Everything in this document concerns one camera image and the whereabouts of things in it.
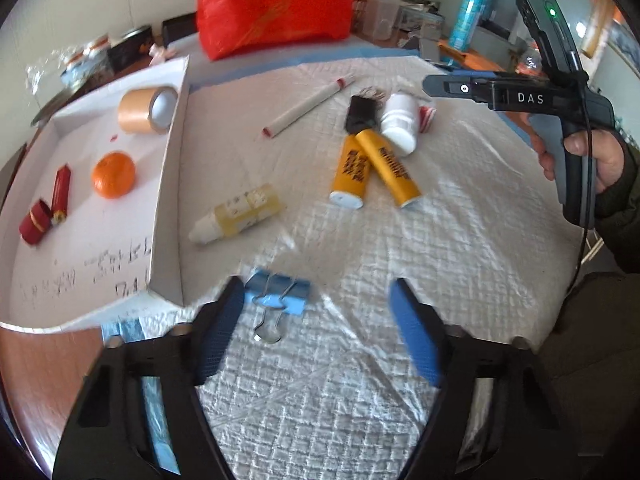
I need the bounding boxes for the person's right hand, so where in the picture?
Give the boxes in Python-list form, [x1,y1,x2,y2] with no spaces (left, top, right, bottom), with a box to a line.
[517,110,627,192]

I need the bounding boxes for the dark tin box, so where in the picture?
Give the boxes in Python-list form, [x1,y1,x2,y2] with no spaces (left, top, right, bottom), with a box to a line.
[107,25,155,74]

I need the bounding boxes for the brown tape roll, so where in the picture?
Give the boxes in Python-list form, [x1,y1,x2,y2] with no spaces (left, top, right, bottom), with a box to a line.
[118,86,179,135]

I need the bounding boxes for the orange tangerine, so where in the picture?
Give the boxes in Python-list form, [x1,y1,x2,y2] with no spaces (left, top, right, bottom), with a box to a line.
[91,152,137,199]

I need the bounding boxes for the orange flat box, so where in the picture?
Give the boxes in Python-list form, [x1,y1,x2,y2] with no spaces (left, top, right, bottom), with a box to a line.
[439,42,503,72]

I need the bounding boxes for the person's right forearm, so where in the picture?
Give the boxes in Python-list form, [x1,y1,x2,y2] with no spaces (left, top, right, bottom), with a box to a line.
[592,137,640,275]

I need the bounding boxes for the white paper tube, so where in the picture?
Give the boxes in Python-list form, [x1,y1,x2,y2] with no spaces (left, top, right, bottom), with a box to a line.
[262,76,357,138]

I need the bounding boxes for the white quilted pad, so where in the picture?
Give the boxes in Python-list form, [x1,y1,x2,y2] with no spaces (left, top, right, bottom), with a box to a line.
[100,42,593,480]

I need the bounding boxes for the white crumpled tissue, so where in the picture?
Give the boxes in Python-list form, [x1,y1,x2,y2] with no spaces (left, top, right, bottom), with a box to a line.
[149,44,177,67]

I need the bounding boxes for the red gift bag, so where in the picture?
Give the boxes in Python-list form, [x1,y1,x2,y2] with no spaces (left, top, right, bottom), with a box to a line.
[196,0,357,60]

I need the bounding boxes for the person's dark green jacket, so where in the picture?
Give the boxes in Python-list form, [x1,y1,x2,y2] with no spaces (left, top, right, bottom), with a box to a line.
[537,270,640,480]

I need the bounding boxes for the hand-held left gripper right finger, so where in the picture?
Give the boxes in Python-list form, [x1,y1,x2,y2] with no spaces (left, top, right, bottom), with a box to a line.
[389,277,592,480]

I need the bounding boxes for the blue spray can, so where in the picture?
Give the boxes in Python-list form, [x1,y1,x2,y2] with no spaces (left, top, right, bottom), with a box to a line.
[447,0,497,53]

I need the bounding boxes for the white cardboard box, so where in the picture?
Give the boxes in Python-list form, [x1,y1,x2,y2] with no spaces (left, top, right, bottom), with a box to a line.
[0,55,192,333]

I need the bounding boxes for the small yellowish dropper bottle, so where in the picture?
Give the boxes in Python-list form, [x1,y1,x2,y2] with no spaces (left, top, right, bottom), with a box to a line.
[188,183,286,246]

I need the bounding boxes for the black box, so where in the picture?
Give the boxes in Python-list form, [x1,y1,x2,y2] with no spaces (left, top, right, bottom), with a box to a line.
[161,12,201,46]

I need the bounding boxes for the white pill bottle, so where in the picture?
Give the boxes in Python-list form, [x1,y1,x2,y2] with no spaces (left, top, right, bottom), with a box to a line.
[380,92,419,157]

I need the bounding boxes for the red lipstick tube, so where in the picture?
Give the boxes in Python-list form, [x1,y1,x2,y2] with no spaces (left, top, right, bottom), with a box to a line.
[51,164,72,224]

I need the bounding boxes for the yellow tube with white cap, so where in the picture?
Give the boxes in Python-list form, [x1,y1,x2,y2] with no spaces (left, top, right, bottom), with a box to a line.
[329,135,373,210]

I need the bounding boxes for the black rectangular case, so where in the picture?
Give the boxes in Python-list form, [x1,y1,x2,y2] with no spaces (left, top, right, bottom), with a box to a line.
[346,94,380,136]

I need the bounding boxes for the red cylindrical cap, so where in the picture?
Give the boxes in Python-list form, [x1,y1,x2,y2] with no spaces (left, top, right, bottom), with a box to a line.
[19,199,51,246]

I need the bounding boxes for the jars in clear wrap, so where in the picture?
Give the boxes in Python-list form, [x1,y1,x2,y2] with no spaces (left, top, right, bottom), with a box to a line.
[25,34,112,96]

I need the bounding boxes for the blue binder clip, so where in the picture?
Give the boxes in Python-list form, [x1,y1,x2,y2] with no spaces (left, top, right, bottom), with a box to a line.
[243,269,312,345]

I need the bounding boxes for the clear plastic container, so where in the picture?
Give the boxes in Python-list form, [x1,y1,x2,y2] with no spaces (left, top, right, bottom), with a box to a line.
[361,0,402,41]

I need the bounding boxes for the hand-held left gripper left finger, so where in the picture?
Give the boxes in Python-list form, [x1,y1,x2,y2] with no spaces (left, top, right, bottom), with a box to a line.
[52,275,246,480]

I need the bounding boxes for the framed picture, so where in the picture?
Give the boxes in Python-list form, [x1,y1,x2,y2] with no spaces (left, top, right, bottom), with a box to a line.
[580,0,640,78]

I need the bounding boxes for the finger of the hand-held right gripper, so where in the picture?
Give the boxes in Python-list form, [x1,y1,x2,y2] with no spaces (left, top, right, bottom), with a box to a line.
[422,74,493,106]

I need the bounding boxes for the black cable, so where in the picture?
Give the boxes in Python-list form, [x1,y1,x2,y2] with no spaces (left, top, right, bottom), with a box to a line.
[562,67,596,311]

